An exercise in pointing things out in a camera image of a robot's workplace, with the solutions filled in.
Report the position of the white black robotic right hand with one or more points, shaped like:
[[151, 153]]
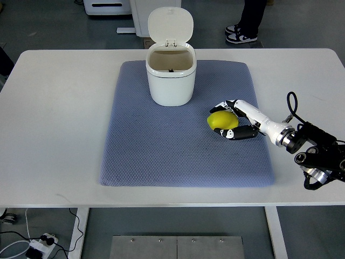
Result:
[[252, 122]]

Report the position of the yellow lemon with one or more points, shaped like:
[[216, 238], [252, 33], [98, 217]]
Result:
[[224, 120]]

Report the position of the white trash bin open lid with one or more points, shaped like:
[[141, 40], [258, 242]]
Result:
[[171, 62]]

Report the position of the white table leg right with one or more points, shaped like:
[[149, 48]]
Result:
[[277, 239]]

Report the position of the black white sneaker front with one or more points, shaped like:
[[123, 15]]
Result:
[[240, 39]]

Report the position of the black white sneaker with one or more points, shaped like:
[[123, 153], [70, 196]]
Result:
[[240, 39], [232, 29]]

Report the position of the black white sneaker rear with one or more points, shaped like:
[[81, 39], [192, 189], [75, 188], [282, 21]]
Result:
[[232, 29]]

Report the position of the standing person dark trousers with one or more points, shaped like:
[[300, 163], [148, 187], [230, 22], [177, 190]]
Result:
[[251, 17]]

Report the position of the blue textured cushion mat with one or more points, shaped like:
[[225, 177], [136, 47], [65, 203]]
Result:
[[151, 145]]

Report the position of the white cabinet with foot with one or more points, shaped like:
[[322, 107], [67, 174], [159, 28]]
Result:
[[141, 9]]

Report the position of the white appliance with slot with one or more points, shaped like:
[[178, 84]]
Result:
[[108, 8]]

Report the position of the white power strip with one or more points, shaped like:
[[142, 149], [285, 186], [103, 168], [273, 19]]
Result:
[[42, 247]]

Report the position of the person in black clothes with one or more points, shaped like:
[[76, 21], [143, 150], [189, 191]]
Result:
[[6, 64]]

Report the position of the metal base plate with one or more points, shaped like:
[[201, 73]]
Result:
[[177, 247]]

